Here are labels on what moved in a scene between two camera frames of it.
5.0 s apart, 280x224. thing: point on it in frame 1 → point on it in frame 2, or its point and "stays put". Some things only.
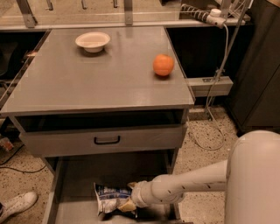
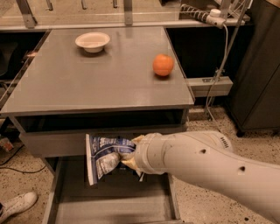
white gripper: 139,193 → 144,154
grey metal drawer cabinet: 102,105 stays put
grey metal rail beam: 201,87 stays put
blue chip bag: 108,199 → 104,155
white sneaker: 17,204 stays put
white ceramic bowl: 93,42 stays put
